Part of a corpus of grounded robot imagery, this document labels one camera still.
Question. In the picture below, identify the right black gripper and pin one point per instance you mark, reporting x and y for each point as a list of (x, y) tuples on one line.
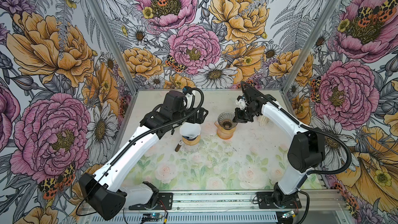
[(238, 118)]

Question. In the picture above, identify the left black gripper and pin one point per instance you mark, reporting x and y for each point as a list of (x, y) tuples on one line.
[(200, 120)]

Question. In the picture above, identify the white paper coffee filter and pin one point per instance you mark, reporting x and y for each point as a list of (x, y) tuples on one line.
[(190, 131)]

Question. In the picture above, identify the wooden ring holder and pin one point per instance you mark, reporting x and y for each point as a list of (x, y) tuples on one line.
[(191, 141), (227, 126)]

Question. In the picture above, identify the clear glass carafe brown handle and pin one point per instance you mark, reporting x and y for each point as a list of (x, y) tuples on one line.
[(181, 146)]

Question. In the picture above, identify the coffee filter pack orange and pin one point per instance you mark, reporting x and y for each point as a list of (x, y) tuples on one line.
[(263, 120)]

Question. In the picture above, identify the grey ribbed dripper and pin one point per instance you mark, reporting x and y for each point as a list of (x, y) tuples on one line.
[(226, 117)]

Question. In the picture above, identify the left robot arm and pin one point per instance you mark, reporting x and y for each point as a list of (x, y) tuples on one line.
[(102, 189)]

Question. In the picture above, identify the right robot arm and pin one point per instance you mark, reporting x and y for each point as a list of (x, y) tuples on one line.
[(306, 150)]

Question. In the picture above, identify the orange glass pitcher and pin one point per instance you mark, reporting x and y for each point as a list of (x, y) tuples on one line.
[(223, 134)]

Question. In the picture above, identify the green circuit board left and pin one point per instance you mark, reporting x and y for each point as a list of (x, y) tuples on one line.
[(152, 217)]

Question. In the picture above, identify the green circuit board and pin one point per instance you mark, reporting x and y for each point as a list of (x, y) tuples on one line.
[(289, 214), (152, 217)]

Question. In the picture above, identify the green circuit board right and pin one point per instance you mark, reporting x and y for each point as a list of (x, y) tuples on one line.
[(289, 214)]

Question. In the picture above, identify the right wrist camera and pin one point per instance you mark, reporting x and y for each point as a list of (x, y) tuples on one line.
[(241, 102)]

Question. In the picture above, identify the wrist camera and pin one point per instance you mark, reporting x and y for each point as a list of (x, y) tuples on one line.
[(241, 102), (189, 97)]

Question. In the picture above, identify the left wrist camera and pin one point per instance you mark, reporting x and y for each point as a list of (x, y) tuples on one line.
[(189, 97)]

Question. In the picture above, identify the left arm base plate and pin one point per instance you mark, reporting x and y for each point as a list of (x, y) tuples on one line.
[(159, 201)]

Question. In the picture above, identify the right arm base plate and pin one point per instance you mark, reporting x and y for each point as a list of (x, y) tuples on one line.
[(267, 199)]

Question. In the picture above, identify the aluminium front rail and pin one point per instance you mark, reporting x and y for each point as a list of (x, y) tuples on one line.
[(213, 201)]

